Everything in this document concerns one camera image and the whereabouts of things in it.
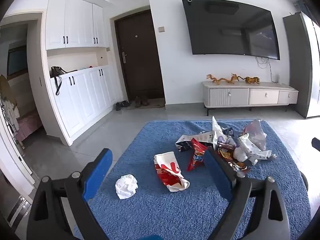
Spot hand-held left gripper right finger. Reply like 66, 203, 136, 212
203, 147, 295, 240

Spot white upper wall cabinet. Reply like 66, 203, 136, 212
45, 0, 108, 50

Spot tall grey cabinet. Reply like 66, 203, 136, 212
282, 11, 320, 119

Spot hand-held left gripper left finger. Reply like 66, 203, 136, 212
26, 148, 113, 240

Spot dark bedroom window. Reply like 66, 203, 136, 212
7, 46, 27, 77

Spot pair of brown shoes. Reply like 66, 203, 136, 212
135, 96, 150, 107

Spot dark brown entrance door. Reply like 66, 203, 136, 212
114, 9, 165, 103

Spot crumpled white paper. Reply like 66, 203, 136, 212
115, 174, 138, 200

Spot golden dragon figurine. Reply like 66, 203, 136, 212
206, 74, 229, 85
226, 73, 244, 84

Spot purple wrapper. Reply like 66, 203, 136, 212
224, 135, 237, 147

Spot television cable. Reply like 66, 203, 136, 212
255, 56, 273, 80

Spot pink bed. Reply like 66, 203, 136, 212
16, 115, 43, 143

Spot pair of black shoes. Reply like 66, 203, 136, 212
115, 100, 130, 111

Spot black wall television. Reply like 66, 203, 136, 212
182, 0, 280, 60

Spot dark shiny snack packet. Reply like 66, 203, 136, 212
217, 142, 250, 179

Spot white lower cabinet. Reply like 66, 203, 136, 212
49, 65, 123, 145

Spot white television stand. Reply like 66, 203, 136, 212
202, 81, 299, 117

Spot hanging clothes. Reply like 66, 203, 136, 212
0, 74, 20, 133

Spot clear plastic bag red drawstring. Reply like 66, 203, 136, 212
241, 119, 267, 150

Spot red snack packet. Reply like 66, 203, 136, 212
187, 138, 209, 172

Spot blue fluffy table mat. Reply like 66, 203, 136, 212
74, 120, 312, 240

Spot white carton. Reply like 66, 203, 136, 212
174, 116, 224, 153

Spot white wrapper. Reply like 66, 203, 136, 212
235, 133, 272, 166

